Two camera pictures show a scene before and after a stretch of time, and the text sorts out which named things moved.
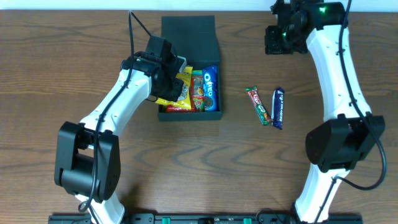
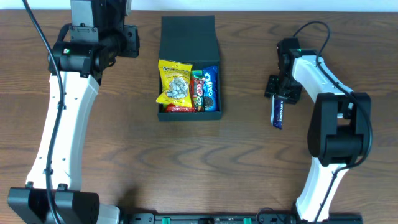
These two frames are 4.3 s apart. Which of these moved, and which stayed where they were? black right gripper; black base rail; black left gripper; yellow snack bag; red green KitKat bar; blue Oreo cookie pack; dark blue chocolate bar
Moved: black right gripper; black left gripper; red green KitKat bar
Stayed: black base rail; dark blue chocolate bar; blue Oreo cookie pack; yellow snack bag
